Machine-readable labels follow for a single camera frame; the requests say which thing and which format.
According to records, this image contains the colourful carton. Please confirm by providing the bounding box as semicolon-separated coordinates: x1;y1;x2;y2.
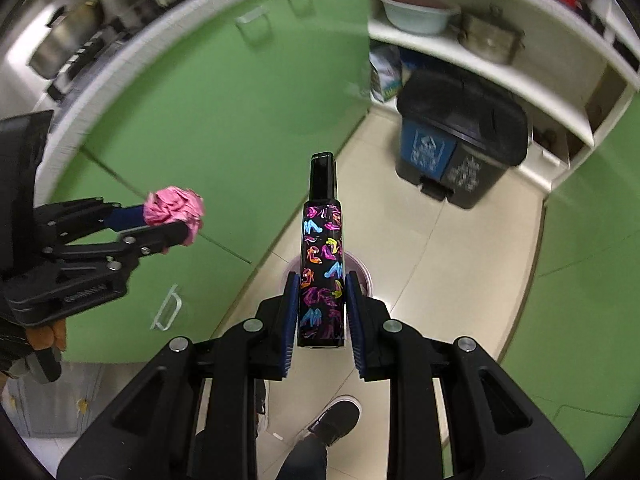
369;45;416;103

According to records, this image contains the steel cooking pot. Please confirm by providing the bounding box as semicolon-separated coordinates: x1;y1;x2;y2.
27;6;105;80

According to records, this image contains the person's left hand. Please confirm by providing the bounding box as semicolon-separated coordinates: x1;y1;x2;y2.
26;320;68;353

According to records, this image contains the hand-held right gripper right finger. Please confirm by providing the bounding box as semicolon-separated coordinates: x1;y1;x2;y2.
345;270;586;480

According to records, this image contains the white open shelf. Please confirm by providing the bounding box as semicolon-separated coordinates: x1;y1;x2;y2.
365;0;640;193

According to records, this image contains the person's black shoe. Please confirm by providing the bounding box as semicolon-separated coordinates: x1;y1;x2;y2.
306;395;362;448

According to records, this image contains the dark two-part trash bin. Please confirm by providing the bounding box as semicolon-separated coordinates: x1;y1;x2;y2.
395;67;530;211

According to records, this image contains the black glass gas stove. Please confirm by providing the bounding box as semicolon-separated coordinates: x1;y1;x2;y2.
47;0;231;102

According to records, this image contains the small steel pot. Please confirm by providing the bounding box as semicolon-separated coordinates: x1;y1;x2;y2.
457;5;526;66

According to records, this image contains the black shoe-print box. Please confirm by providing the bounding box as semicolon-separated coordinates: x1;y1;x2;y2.
296;151;347;350

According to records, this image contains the white panelled cabinet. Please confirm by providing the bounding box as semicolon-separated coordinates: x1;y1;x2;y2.
0;360;108;438

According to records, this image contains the person's dark trouser leg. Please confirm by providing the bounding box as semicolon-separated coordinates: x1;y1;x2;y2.
275;435;331;480

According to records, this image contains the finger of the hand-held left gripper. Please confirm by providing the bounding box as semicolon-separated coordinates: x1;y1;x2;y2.
34;199;151;246
45;222;190;273

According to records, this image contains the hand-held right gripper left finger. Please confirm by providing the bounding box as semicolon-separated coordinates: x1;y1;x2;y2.
56;270;303;480

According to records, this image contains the pale teal basin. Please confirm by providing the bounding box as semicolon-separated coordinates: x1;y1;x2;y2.
375;0;462;36

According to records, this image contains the pink scrunchie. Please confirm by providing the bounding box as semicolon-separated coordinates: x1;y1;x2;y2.
144;186;206;247

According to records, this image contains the green base cabinet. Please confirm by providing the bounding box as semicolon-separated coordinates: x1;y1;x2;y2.
47;0;373;366

